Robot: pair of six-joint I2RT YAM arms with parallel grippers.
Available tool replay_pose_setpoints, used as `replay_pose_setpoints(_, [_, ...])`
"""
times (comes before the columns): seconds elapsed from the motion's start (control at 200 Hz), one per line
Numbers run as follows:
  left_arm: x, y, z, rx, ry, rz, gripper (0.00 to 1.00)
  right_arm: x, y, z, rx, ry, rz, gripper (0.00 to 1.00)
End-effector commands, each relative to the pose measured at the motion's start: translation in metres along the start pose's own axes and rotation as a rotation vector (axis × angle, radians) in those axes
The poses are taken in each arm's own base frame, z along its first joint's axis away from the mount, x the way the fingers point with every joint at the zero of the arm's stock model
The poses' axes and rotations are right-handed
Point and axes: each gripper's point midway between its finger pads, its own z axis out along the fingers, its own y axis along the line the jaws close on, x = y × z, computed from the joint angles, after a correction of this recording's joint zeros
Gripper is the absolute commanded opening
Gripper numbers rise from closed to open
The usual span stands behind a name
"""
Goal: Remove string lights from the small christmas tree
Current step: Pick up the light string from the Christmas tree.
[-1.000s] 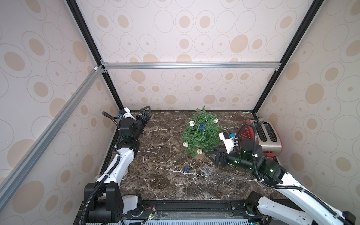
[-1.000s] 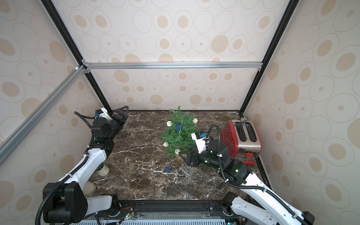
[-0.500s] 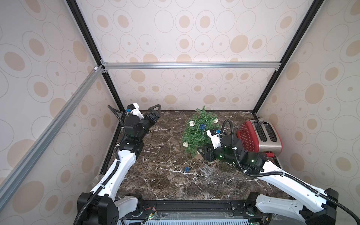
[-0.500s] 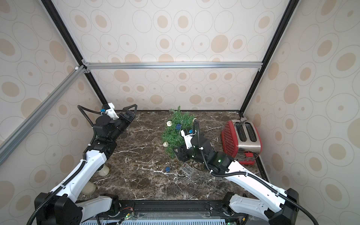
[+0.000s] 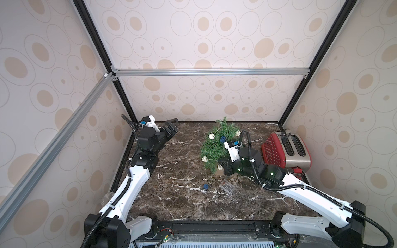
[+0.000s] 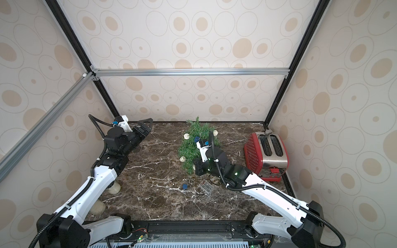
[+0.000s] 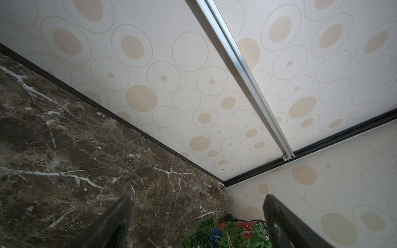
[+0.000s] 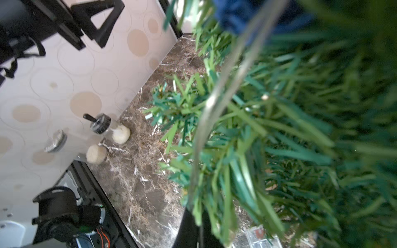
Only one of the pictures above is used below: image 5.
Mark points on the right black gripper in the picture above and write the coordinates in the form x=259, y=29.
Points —
x=226, y=161

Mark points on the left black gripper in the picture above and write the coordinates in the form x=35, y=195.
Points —
x=174, y=129

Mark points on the small green christmas tree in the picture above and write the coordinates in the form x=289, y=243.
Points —
x=223, y=125

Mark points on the wicker ball string lights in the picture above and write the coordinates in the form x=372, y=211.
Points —
x=213, y=149

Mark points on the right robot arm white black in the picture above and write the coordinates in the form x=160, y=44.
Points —
x=341, y=222

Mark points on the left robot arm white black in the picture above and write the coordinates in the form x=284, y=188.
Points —
x=130, y=186

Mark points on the clear plastic battery box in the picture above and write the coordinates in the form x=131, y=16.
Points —
x=227, y=187

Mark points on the red silver toaster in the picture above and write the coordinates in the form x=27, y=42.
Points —
x=287, y=150

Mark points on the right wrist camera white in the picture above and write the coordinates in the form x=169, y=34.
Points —
x=233, y=149

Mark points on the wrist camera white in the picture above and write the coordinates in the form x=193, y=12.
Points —
x=149, y=121
x=233, y=149

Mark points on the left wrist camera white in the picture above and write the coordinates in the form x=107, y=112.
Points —
x=149, y=121

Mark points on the horizontal aluminium frame bar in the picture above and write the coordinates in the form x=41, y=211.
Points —
x=212, y=72

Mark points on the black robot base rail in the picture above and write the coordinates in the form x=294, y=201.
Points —
x=211, y=232

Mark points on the left diagonal aluminium frame bar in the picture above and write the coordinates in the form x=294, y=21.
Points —
x=31, y=178

